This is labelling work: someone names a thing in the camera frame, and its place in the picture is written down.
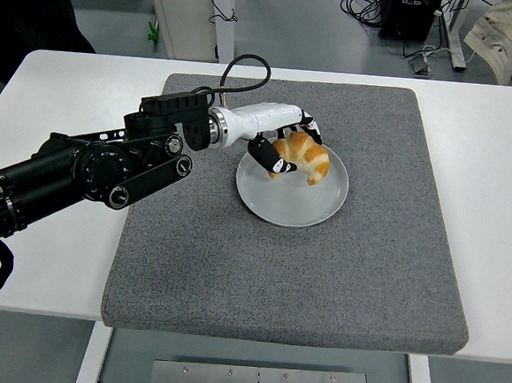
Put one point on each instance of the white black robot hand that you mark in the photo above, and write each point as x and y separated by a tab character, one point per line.
266	117

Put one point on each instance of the golden croissant bread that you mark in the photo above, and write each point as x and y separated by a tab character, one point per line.
307	155

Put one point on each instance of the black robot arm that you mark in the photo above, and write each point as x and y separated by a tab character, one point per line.
62	172

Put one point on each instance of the grey round plate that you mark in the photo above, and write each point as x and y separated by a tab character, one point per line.
290	203

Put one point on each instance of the person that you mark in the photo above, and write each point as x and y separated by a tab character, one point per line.
30	23

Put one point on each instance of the beige cabinet panel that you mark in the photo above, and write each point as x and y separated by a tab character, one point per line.
182	4

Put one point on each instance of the small green object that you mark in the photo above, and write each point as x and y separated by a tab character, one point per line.
152	32

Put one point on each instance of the grey floor socket box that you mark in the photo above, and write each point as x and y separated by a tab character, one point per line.
421	66

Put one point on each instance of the grey felt mat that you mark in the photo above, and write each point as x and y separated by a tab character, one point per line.
275	282

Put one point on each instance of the black computer case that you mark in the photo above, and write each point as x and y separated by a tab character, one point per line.
407	17

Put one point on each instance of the white desk leg with foot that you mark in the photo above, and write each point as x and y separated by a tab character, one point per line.
455	38

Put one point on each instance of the beige jacket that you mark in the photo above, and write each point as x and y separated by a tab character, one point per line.
503	38

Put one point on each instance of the white desk post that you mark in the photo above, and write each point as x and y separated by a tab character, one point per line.
223	42

